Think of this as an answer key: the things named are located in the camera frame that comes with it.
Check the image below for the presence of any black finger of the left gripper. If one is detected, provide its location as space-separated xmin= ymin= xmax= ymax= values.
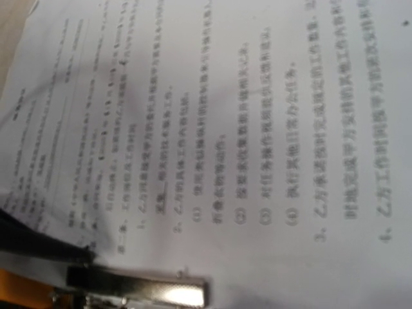
xmin=1 ymin=211 xmax=95 ymax=264

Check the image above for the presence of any orange folder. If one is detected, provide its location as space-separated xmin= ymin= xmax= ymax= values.
xmin=1 ymin=269 xmax=72 ymax=308

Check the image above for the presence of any white printed sheet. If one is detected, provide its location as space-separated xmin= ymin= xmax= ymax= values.
xmin=1 ymin=1 xmax=411 ymax=308

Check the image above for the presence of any orange folder centre clip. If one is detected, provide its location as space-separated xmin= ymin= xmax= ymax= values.
xmin=50 ymin=266 xmax=211 ymax=308

